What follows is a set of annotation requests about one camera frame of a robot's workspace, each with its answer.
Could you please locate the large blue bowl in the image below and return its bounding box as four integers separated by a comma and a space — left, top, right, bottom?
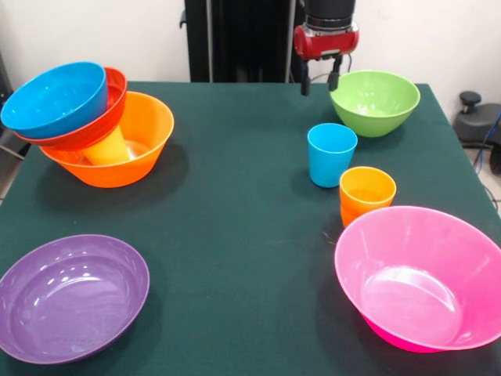
0, 61, 109, 140

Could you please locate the blue cup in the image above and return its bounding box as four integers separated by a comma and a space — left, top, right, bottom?
307, 122, 359, 189

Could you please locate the purple bowl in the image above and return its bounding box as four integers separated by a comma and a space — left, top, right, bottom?
0, 233, 151, 365

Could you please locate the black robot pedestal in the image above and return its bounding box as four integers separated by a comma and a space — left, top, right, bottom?
179, 0, 317, 82

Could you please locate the orange bowl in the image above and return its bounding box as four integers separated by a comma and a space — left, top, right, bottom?
38, 91, 175, 189

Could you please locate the black office chair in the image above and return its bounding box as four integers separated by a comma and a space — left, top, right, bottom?
0, 50, 54, 157

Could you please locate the green bowl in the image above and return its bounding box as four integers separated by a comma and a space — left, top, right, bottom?
330, 69, 421, 139

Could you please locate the orange cup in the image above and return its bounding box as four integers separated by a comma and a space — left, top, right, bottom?
340, 203, 369, 229
339, 166, 398, 215

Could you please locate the yellow cup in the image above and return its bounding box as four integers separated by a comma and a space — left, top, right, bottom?
81, 125, 132, 166

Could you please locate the red bowl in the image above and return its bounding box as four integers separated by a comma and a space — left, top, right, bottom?
13, 67, 128, 152

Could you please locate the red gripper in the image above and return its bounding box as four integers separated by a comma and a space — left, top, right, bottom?
293, 22, 360, 97

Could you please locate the dark green table cloth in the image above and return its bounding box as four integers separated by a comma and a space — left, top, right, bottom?
0, 80, 501, 376

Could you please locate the black chair base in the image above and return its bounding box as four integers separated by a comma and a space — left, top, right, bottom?
452, 90, 501, 176

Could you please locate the pink bowl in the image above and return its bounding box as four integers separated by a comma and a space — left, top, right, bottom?
333, 205, 501, 354

